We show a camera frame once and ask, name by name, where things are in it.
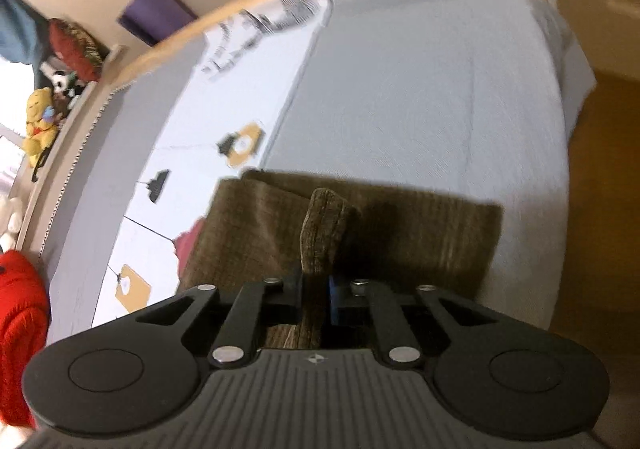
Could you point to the panda plush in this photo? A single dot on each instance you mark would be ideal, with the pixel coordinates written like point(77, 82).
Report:
point(62, 83)

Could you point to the white seal plush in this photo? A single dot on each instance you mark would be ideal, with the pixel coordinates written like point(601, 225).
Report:
point(10, 224)

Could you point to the red cushion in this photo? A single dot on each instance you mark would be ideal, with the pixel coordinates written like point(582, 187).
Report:
point(75, 46)

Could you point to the grey printed bed sheet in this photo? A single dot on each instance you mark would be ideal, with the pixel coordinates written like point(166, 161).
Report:
point(400, 104)

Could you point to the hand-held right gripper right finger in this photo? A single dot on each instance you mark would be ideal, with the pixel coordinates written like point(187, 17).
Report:
point(334, 301)

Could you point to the blue curtain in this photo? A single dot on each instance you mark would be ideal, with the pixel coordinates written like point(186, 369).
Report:
point(20, 24)

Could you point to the large yellow bear plush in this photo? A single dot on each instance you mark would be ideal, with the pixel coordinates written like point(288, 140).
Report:
point(42, 114)

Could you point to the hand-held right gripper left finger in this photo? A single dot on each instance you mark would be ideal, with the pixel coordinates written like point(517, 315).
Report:
point(250, 314)

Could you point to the red folded comforter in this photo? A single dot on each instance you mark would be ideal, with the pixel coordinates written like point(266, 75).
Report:
point(20, 329)

